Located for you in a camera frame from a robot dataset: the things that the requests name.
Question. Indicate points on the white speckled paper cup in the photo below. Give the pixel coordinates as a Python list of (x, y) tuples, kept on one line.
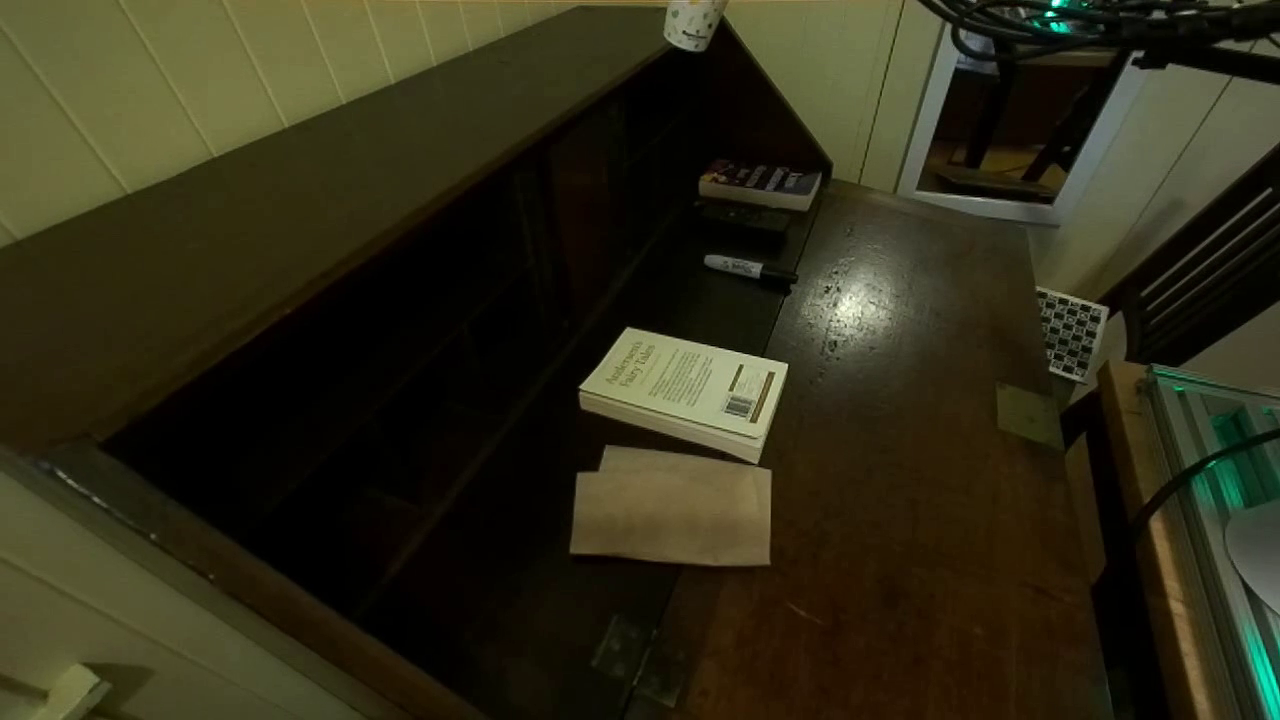
[(688, 26)]

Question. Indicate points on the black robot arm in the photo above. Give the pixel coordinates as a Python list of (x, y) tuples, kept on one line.
[(1199, 32)]

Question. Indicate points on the dark wooden cabinet hutch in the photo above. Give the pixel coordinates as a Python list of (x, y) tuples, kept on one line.
[(335, 375)]

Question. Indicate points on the white paperback book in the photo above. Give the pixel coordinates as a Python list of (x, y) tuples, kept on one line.
[(688, 391)]

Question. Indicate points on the black and white marker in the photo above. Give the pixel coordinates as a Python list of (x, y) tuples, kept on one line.
[(748, 271)]

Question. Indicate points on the black remote control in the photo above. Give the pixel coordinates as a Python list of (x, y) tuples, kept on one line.
[(746, 218)]

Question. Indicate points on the dark novel book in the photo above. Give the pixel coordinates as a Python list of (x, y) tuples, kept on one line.
[(760, 184)]

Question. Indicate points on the white perforated basket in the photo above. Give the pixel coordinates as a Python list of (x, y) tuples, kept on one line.
[(1071, 328)]

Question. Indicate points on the white framed mirror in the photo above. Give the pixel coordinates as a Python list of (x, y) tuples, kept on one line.
[(1015, 137)]

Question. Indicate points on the dark wooden chair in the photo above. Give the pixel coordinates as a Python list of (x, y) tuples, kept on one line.
[(1211, 276)]

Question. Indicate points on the glass top side table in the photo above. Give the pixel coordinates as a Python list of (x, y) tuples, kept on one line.
[(1199, 474)]

